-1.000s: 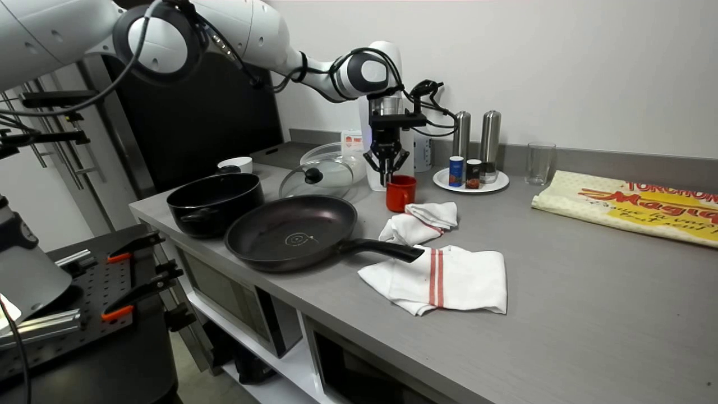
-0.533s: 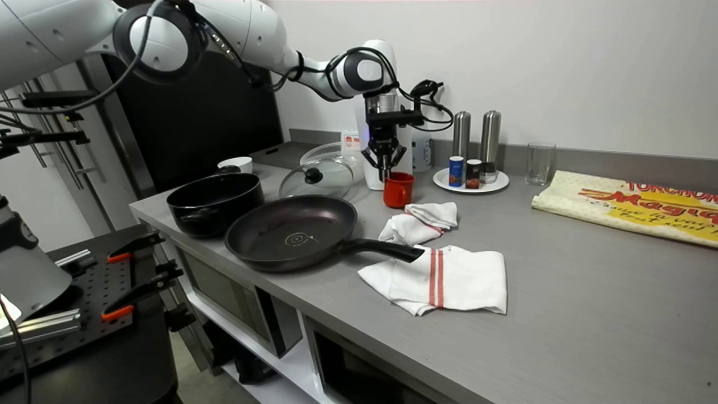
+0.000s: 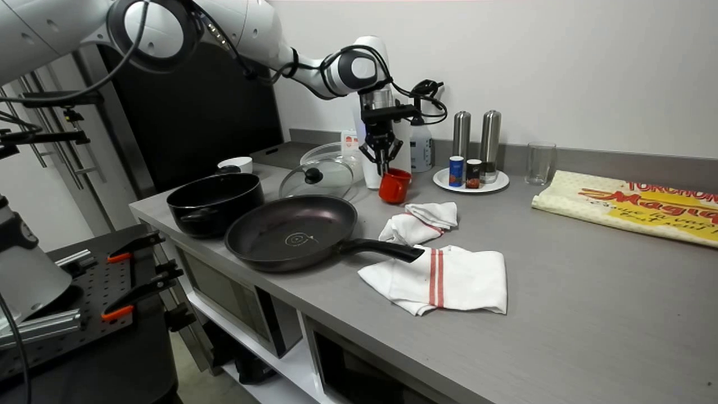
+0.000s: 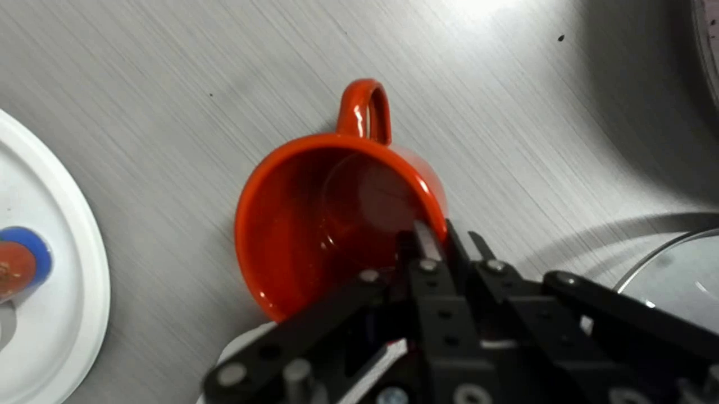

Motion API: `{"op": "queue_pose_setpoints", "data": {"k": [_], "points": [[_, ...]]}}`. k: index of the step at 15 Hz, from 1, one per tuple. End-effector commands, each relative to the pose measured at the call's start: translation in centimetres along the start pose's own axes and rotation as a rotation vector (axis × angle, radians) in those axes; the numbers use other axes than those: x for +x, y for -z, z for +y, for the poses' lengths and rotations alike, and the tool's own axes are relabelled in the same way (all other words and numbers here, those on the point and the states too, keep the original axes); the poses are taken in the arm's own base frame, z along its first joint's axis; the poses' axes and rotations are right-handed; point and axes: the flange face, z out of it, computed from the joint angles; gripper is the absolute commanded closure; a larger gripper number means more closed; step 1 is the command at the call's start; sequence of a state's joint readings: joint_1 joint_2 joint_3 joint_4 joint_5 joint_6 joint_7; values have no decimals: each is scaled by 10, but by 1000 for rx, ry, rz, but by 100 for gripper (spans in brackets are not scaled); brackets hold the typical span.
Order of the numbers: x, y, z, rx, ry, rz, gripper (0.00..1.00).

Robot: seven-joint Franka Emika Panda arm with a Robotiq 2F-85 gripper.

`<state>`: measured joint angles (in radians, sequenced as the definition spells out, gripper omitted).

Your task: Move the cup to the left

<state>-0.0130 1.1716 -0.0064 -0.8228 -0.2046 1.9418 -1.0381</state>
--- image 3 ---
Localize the black breadboard table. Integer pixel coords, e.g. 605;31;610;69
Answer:
0;222;187;404

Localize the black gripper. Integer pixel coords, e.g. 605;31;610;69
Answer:
363;117;404;179

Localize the short steel grinder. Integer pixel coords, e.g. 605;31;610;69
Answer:
452;109;473;161

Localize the small white bowl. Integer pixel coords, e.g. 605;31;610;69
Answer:
216;154;256;174

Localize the dark built-in appliance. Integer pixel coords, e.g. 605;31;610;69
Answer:
300;317;452;404
178;250;305;358

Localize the flat white red-striped towel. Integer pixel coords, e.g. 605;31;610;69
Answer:
357;245;509;319

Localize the red cup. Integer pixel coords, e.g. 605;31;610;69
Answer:
376;167;414;207

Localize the crumpled white red-striped towel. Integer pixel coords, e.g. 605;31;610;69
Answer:
376;199;460;246

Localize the spray bottle with black head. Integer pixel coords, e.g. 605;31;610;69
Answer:
408;78;446;174

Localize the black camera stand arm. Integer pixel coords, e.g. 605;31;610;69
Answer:
0;127;93;161

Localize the black cooking pot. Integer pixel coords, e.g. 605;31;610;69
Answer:
163;170;264;243

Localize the black orange-tipped clamp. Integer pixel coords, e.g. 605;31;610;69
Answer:
106;232;167;264
98;260;187;326

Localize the glass pot lid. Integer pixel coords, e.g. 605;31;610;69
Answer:
298;141;371;186

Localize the aluminium rail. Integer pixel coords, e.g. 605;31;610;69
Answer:
0;307;85;346

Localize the black camera stand bar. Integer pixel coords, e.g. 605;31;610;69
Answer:
21;88;106;126

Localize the white round plate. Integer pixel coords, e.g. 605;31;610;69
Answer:
431;163;511;197

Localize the yellow printed bag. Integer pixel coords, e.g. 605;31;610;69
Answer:
529;168;718;252

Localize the glass lid with black knob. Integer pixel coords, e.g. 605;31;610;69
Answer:
275;156;357;203

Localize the dark spice jar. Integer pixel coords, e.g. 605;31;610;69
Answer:
464;156;485;191

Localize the white paper towel roll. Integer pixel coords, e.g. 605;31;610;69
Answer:
362;98;414;191

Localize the small grey metal block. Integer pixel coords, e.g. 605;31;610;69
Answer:
51;246;97;273

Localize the clear drinking glass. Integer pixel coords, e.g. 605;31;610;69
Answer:
528;141;559;189

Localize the black frying pan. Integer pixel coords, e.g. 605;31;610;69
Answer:
223;196;427;277

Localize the tall steel grinder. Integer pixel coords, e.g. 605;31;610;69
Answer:
481;108;503;174

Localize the white box with red label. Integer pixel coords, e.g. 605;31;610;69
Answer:
338;130;369;160

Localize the blue capped spice jar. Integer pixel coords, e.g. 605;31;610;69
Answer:
446;154;469;189

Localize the wrist mounted camera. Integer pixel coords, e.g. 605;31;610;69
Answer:
362;102;421;126

